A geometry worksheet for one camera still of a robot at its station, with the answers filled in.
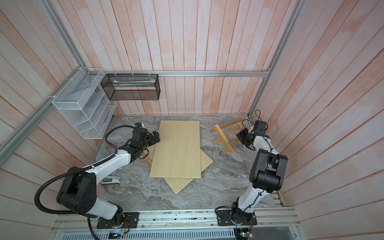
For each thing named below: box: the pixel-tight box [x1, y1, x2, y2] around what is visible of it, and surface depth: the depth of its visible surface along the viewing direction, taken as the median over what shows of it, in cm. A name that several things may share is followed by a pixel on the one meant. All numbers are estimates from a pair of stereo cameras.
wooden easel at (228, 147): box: [209, 118, 244, 155], surface depth 88 cm
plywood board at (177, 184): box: [146, 143, 214, 195], surface depth 85 cm
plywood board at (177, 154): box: [149, 120, 202, 178], surface depth 93 cm
